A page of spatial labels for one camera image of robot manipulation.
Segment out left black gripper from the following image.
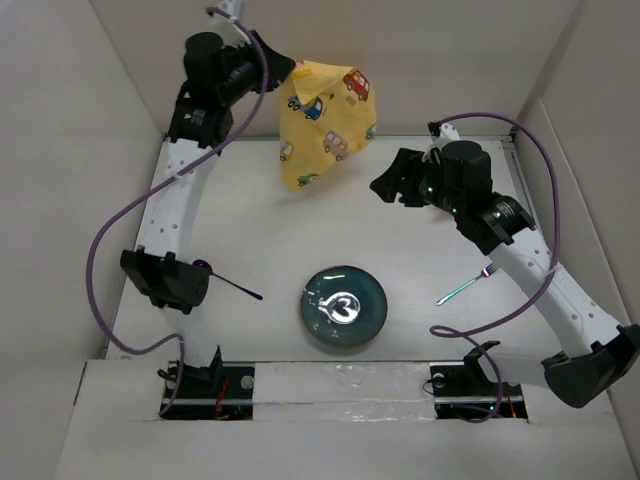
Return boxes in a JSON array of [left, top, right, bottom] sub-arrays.
[[215, 29, 293, 105]]

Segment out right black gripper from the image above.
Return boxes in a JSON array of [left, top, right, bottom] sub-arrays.
[[368, 147, 464, 217]]

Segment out yellow car print cloth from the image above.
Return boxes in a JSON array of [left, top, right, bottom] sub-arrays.
[[279, 60, 377, 192]]

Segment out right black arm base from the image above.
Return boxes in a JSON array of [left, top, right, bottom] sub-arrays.
[[422, 347, 529, 423]]

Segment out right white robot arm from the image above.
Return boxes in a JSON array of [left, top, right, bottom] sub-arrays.
[[370, 122, 639, 408]]

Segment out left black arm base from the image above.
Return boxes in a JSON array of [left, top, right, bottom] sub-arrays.
[[157, 362, 255, 421]]

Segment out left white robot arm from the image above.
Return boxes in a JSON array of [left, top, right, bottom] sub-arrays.
[[121, 1, 295, 397]]

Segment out dark teal plate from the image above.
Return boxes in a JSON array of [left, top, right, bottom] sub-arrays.
[[300, 265, 389, 349]]

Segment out purple metallic spoon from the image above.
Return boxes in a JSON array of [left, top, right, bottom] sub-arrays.
[[193, 259, 264, 301]]

